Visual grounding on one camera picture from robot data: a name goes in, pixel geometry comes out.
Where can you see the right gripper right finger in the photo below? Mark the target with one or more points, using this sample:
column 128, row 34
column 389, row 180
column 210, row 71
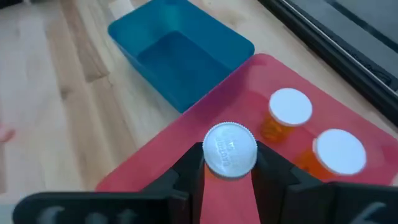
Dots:
column 311, row 205

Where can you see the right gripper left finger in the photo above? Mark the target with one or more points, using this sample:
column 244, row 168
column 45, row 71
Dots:
column 161, row 205

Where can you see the large orange pill bottle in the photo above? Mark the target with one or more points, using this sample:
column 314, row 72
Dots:
column 340, row 152
column 290, row 107

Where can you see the small orange pill bottle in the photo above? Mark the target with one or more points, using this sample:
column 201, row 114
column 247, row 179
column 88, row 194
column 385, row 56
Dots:
column 230, row 149

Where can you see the pink plastic bin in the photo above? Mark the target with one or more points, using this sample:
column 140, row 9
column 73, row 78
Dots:
column 236, row 93

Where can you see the blue plastic bin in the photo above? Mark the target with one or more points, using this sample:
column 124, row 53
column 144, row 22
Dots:
column 186, row 62

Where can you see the black metal table frame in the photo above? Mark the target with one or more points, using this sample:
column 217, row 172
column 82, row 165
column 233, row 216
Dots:
column 326, row 46

